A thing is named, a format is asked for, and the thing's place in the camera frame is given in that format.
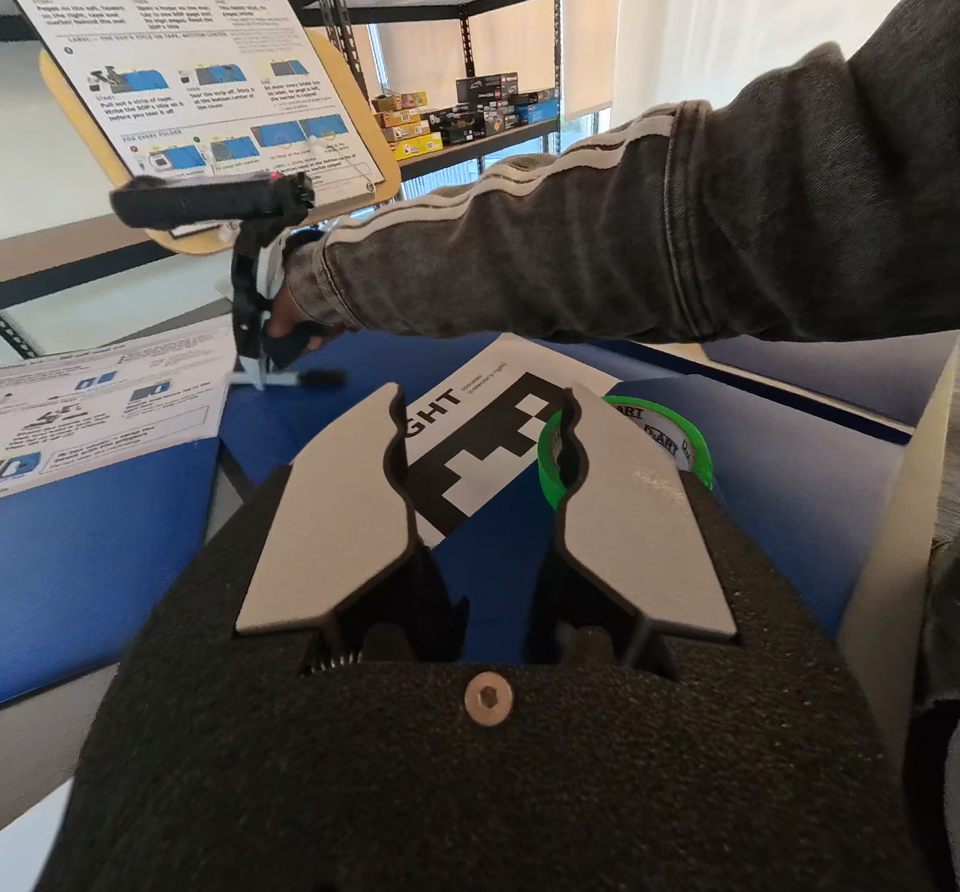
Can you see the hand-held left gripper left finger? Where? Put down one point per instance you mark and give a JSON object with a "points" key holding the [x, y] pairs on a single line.
{"points": [[330, 524]]}

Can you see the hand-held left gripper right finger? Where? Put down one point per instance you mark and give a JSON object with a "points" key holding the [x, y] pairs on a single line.
{"points": [[637, 532]]}

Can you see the green tape roll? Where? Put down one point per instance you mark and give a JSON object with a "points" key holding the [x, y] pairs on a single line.
{"points": [[697, 442]]}

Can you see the black marker pen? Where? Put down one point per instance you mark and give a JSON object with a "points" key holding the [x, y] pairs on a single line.
{"points": [[315, 380]]}

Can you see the person's right forearm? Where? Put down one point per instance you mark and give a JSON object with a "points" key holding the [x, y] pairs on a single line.
{"points": [[600, 232]]}

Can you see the person's right hand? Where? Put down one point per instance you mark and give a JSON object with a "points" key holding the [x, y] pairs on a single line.
{"points": [[289, 311]]}

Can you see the wooden clipboard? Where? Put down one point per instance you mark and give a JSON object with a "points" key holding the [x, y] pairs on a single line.
{"points": [[360, 157]]}

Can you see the clipboard with instruction sheet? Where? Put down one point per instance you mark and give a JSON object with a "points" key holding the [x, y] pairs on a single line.
{"points": [[187, 44]]}

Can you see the white tag sheet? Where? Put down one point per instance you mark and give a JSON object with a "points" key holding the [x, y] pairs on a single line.
{"points": [[480, 382]]}

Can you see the printed instruction sheet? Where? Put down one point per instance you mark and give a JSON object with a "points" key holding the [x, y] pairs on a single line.
{"points": [[112, 397]]}

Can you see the blue and white folder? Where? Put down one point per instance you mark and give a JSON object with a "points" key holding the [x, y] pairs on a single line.
{"points": [[885, 569]]}

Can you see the row of toy boxes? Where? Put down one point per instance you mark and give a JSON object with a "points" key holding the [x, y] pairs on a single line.
{"points": [[480, 93]]}

